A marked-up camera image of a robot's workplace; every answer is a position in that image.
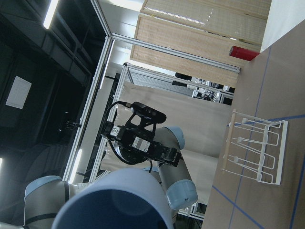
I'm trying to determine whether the light blue plastic cup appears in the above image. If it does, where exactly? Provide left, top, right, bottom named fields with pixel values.
left=52, top=168, right=173, bottom=229

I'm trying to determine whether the red cylinder bottle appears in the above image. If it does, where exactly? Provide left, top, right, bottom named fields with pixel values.
left=229, top=46, right=260, bottom=61

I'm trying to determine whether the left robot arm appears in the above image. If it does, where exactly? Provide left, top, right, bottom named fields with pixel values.
left=24, top=159, right=198, bottom=229

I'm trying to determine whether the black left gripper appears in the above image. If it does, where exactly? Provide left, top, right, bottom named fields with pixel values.
left=102, top=121, right=182, bottom=167

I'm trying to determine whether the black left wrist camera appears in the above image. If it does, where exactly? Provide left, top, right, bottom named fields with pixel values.
left=124, top=102, right=167, bottom=124

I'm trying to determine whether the bamboo folding screen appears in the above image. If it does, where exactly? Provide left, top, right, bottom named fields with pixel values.
left=130, top=0, right=272, bottom=86

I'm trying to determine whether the white wire cup holder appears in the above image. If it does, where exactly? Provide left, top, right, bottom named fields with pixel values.
left=221, top=109, right=288, bottom=185

